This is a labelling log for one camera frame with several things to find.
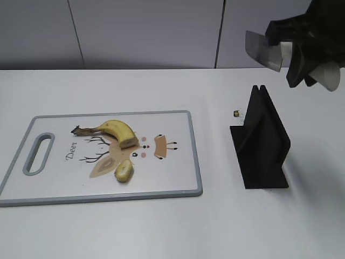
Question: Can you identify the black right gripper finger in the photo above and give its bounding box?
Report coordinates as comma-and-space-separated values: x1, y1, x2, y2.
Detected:
286, 42, 323, 88
265, 15, 303, 46

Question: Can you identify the yellow banana with stem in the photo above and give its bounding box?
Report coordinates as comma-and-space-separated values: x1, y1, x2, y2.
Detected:
71, 120, 139, 149

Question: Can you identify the black knife stand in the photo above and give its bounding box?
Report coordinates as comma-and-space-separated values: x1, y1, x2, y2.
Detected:
230, 85, 291, 189

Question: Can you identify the white grey-rimmed cutting board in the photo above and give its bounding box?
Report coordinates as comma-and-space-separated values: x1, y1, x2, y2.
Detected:
1, 110, 203, 207

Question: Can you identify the white-handled kitchen knife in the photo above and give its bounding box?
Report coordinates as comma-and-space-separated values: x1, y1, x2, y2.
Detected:
245, 31, 340, 92

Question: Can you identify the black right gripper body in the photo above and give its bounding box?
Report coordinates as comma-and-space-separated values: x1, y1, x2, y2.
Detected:
302, 0, 344, 67

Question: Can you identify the cut banana end piece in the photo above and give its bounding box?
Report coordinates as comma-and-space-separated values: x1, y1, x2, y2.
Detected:
114, 159, 134, 183

